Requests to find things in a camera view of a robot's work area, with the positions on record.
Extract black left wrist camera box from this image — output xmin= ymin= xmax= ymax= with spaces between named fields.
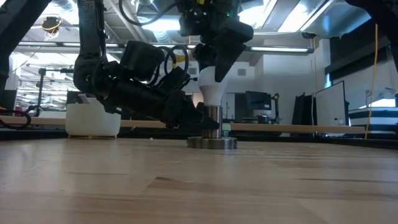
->
xmin=119 ymin=40 xmax=165 ymax=82

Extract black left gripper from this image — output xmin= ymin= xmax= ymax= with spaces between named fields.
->
xmin=102 ymin=79 xmax=220 ymax=130

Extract long wooden workbench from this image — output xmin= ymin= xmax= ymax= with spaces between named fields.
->
xmin=0 ymin=115 xmax=366 ymax=134

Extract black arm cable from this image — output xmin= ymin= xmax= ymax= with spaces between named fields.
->
xmin=155 ymin=45 xmax=190 ymax=85
xmin=118 ymin=0 xmax=187 ymax=27

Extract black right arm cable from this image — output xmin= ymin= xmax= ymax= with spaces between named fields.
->
xmin=118 ymin=0 xmax=187 ymax=27

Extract black computer monitor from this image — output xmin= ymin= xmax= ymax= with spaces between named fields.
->
xmin=245 ymin=91 xmax=272 ymax=111

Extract white ribbed bowl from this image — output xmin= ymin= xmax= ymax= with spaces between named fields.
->
xmin=65 ymin=98 xmax=122 ymax=138

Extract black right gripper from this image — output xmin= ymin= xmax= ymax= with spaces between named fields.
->
xmin=178 ymin=0 xmax=254 ymax=83

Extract black tripod stand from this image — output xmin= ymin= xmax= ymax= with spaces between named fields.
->
xmin=34 ymin=68 xmax=47 ymax=118

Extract thick black floor cable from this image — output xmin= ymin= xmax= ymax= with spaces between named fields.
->
xmin=0 ymin=108 xmax=32 ymax=129

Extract black white striped table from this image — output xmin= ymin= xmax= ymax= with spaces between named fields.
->
xmin=348 ymin=107 xmax=398 ymax=133

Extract white board on stand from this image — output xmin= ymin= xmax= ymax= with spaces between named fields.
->
xmin=315 ymin=80 xmax=349 ymax=127

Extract long ceiling light bar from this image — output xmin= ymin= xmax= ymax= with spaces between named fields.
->
xmin=18 ymin=42 xmax=313 ymax=54

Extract brushed metal lamp socket base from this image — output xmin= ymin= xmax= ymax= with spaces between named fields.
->
xmin=187 ymin=105 xmax=238 ymax=150

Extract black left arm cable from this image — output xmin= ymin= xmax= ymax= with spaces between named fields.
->
xmin=155 ymin=45 xmax=190 ymax=85

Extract white lightbulb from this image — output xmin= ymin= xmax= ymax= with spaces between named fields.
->
xmin=198 ymin=65 xmax=231 ymax=107

